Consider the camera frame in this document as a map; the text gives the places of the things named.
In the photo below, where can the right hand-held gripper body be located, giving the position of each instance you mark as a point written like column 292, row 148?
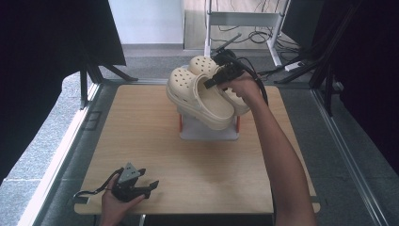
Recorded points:
column 226, row 64

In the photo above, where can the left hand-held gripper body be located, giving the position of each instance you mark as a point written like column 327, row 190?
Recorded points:
column 126, row 187

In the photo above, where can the cream clog shoe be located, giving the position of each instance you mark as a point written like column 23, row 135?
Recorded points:
column 200, row 99
column 203, row 64

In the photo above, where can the grey two-tier shoe rack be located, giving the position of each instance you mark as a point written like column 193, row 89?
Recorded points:
column 204, row 133

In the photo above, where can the person's left hand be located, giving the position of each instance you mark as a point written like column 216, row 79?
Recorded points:
column 114, row 204

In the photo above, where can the person's right hand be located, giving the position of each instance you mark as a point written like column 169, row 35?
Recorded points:
column 243, row 88

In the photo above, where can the white power strip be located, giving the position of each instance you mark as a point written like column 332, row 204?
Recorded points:
column 293, row 66

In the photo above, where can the dark floor socket cover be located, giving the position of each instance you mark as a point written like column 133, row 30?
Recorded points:
column 93, row 121

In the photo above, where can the black angled stand legs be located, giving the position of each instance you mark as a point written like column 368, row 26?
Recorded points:
column 328, row 91

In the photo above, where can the black curtain with stands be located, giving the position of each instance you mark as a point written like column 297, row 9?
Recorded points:
column 370, row 62

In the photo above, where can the large black curtain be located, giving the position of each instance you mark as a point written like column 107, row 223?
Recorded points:
column 37, row 62

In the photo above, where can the white metal desk frame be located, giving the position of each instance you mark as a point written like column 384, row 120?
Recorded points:
column 247, row 19

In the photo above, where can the pale floor rail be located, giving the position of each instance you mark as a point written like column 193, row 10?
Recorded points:
column 56, row 166

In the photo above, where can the aluminium floor rail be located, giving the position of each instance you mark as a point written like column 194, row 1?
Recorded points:
column 345, row 157

